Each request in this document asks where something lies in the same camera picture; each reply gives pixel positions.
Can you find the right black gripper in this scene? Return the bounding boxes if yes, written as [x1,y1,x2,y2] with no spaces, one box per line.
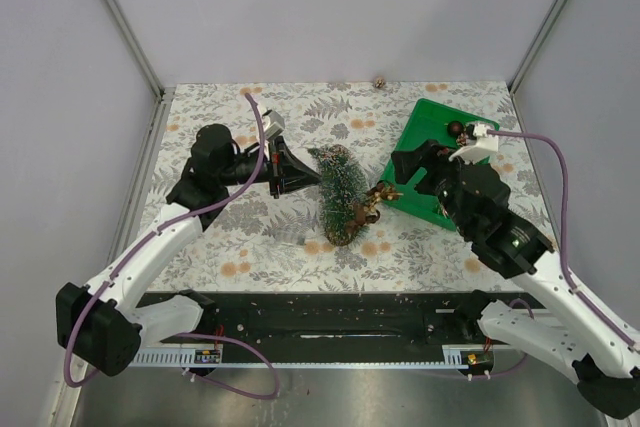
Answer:
[388,138,479,236]

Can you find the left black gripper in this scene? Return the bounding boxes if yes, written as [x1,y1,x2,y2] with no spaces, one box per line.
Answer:
[219,136,323,199]

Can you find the green plastic tray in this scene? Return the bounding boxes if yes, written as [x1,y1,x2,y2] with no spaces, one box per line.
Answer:
[377,97,501,232]

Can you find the small green christmas tree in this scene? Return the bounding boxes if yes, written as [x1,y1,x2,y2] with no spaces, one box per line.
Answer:
[308,144,369,247]

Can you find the brown ribbon pinecone ornament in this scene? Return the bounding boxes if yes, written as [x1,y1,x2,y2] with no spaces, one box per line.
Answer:
[346,180,403,232]

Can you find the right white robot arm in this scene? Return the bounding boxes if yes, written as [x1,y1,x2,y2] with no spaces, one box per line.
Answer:
[391,140,639,419]

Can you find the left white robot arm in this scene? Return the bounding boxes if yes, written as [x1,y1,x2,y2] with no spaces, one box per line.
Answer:
[55,124,320,376]

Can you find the dark brown ball ornament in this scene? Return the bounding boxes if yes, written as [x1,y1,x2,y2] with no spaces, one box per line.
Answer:
[447,121,465,138]

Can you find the floral patterned table mat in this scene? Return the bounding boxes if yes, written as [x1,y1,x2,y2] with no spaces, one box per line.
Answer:
[122,80,574,294]

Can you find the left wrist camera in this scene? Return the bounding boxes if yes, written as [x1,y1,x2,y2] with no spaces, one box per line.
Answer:
[262,109,285,141]

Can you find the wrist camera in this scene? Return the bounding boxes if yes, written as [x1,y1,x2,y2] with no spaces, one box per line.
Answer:
[448,121,499,164]
[262,109,285,141]

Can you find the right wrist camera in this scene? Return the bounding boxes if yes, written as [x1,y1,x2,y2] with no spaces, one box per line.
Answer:
[448,121,499,164]

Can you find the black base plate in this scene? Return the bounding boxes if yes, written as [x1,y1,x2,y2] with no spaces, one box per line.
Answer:
[149,290,516,348]

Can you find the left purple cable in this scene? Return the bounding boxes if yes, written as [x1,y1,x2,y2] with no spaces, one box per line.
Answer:
[64,91,282,399]

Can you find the purple cable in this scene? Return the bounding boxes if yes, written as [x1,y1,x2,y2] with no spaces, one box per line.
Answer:
[64,91,282,399]
[424,129,640,382]

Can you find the white slotted cable duct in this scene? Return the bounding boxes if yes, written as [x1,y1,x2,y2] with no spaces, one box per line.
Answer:
[129,344,494,371]

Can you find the right aluminium frame post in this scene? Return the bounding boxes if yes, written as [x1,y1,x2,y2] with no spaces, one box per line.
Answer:
[507,0,570,95]

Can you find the aluminium frame post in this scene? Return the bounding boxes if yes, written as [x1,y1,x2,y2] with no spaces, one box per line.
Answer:
[101,0,165,99]
[507,0,570,95]

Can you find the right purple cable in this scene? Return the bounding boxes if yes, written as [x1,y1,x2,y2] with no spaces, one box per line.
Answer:
[424,129,640,382]

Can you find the left aluminium frame post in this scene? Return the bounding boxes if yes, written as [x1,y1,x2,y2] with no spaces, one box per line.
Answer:
[101,0,165,99]

